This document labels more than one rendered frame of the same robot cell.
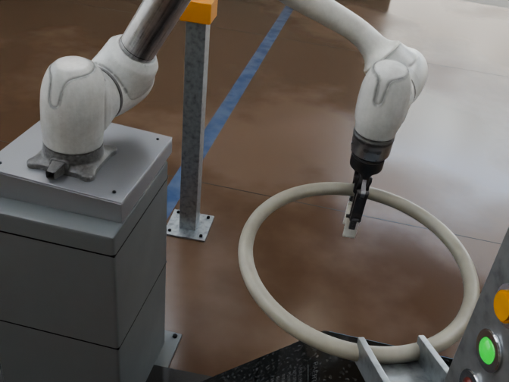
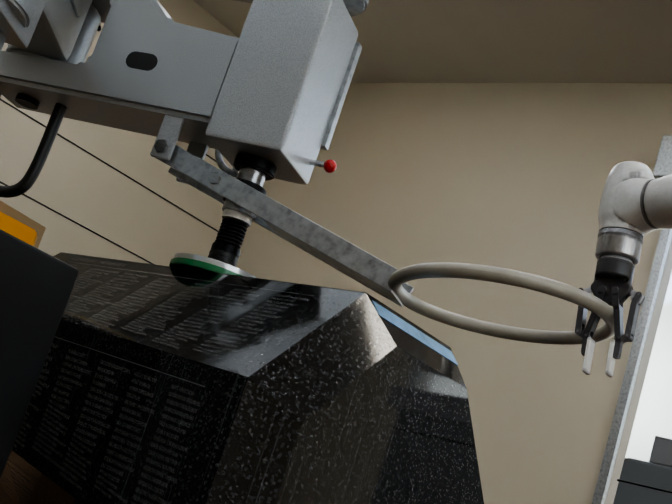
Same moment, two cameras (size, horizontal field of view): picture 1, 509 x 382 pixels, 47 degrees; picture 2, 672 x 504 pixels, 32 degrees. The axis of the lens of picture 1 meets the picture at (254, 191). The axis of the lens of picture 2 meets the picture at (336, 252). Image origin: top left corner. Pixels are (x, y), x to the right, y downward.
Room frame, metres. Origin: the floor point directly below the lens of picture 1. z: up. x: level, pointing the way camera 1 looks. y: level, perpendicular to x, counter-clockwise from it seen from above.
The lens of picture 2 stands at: (1.86, -2.46, 0.39)
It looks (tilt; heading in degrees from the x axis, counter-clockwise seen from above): 14 degrees up; 121
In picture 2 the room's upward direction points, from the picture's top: 18 degrees clockwise
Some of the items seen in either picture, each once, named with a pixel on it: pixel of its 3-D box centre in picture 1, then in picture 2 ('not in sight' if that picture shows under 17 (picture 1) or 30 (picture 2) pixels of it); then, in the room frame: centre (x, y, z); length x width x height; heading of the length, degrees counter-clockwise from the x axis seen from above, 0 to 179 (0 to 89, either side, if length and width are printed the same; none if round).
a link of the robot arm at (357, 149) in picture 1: (372, 142); (618, 249); (1.16, -0.24, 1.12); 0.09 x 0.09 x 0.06
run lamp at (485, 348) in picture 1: (489, 350); not in sight; (0.35, -0.21, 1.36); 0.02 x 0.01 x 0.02; 11
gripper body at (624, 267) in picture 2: (364, 168); (612, 283); (1.17, -0.24, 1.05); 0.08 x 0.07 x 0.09; 176
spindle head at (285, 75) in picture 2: not in sight; (252, 81); (0.23, -0.36, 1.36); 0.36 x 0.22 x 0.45; 11
